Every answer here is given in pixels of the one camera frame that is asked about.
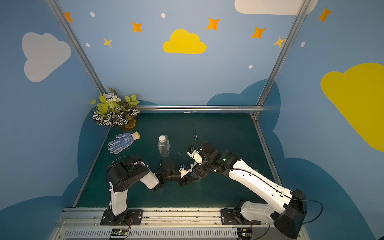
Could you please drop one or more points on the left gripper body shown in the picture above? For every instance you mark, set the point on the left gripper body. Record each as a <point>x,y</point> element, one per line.
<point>182,177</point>

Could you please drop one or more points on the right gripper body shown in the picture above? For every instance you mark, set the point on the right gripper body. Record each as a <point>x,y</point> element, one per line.
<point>196,169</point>

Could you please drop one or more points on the square clear plastic bottle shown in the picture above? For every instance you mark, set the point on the square clear plastic bottle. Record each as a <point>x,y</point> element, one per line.
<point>164,148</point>

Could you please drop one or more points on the white bottle cap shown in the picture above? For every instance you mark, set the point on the white bottle cap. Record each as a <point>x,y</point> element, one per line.
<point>162,139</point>

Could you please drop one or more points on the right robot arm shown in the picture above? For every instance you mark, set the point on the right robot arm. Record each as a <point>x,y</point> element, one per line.
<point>286,209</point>

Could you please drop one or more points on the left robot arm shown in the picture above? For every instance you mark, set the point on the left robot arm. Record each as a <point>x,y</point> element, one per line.
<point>123,173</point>

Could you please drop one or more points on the right controller board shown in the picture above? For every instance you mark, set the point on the right controller board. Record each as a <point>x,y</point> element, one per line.
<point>244,234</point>

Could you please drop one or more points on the controller board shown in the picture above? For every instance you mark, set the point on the controller board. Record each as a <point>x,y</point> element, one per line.
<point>119,233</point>
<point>244,234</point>

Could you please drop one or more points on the blue dotted work glove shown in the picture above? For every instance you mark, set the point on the blue dotted work glove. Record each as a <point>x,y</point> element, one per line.
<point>122,142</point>

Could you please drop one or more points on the left controller board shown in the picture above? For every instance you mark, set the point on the left controller board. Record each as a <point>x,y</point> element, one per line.
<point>119,233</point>

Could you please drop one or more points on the artificial potted plant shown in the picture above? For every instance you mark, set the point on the artificial potted plant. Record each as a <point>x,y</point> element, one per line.
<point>113,111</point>

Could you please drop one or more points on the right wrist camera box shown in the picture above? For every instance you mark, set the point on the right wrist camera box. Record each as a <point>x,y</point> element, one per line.
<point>193,153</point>

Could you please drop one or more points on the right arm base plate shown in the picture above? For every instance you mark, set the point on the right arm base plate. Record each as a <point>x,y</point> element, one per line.
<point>234,217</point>

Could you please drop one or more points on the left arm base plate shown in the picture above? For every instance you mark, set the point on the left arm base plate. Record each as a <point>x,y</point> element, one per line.
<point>126,218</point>

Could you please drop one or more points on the aluminium back frame bar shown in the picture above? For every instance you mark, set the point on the aluminium back frame bar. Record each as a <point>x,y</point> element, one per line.
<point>201,109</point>

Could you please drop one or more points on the aluminium front rail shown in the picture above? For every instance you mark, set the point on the aluminium front rail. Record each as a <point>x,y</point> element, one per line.
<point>158,224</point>

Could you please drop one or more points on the right aluminium frame post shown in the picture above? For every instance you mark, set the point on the right aluminium frame post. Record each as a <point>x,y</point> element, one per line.
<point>291,36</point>

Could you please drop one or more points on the aluminium frame post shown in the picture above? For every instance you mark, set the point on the aluminium frame post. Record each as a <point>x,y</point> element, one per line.
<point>65,24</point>
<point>291,36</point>

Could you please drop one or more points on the left aluminium frame post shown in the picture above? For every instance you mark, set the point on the left aluminium frame post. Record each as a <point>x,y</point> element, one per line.
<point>65,24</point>

